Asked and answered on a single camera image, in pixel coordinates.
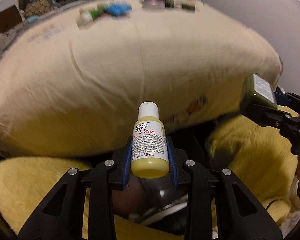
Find blue tube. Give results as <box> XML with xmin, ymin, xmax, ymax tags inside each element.
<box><xmin>106</xmin><ymin>3</ymin><xmax>132</xmax><ymax>17</ymax></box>

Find round tin pink lid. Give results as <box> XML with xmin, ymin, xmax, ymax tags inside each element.
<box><xmin>142</xmin><ymin>0</ymin><xmax>165</xmax><ymax>10</ymax></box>

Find green white tube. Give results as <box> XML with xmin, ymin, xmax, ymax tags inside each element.
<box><xmin>77</xmin><ymin>7</ymin><xmax>105</xmax><ymax>27</ymax></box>

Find large dark green bottle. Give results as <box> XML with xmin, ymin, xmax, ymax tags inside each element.
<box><xmin>240</xmin><ymin>73</ymin><xmax>277</xmax><ymax>109</ymax></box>

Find yellow fluffy rug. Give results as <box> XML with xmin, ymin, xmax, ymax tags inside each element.
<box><xmin>0</xmin><ymin>113</ymin><xmax>297</xmax><ymax>233</ymax></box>

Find brown patterned plush toy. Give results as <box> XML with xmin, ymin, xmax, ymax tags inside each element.
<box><xmin>24</xmin><ymin>0</ymin><xmax>62</xmax><ymax>18</ymax></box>

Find yellow lotion bottle white cap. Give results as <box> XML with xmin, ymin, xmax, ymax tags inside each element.
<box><xmin>131</xmin><ymin>101</ymin><xmax>170</xmax><ymax>179</ymax></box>

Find grey patterned blanket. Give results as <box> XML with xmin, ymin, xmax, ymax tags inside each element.
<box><xmin>0</xmin><ymin>22</ymin><xmax>27</xmax><ymax>60</ymax></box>

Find wooden headboard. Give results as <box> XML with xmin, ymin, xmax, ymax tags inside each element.
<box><xmin>0</xmin><ymin>5</ymin><xmax>22</xmax><ymax>33</ymax></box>

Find trash bin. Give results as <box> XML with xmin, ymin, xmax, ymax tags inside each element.
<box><xmin>113</xmin><ymin>175</ymin><xmax>187</xmax><ymax>231</ymax></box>

